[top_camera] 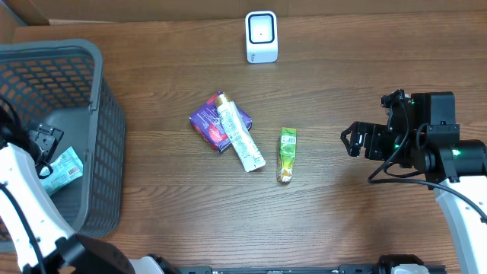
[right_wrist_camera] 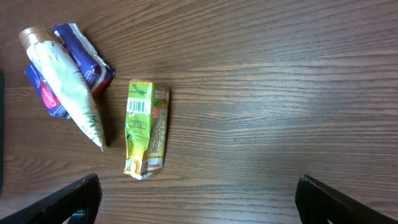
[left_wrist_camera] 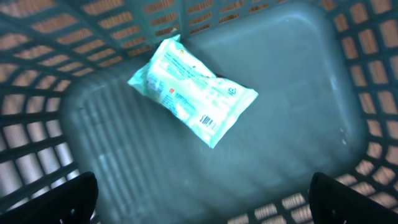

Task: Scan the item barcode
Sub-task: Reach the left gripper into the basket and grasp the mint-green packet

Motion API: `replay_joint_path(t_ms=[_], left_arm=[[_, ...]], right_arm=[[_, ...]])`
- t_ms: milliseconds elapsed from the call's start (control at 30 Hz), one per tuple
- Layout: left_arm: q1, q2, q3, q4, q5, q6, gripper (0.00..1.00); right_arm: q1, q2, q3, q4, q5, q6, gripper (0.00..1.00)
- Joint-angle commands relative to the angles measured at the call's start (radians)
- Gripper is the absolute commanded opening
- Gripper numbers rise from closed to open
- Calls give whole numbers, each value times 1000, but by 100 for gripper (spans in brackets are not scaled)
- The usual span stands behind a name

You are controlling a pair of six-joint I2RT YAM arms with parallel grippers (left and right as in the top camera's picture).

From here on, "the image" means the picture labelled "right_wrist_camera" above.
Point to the green yellow drink carton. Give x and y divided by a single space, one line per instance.
146 128

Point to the white tube gold cap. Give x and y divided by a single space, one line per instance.
65 79

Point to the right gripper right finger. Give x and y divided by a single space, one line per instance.
319 203

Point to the purple red packet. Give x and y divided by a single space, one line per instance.
97 74

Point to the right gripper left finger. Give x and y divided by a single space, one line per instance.
76 203

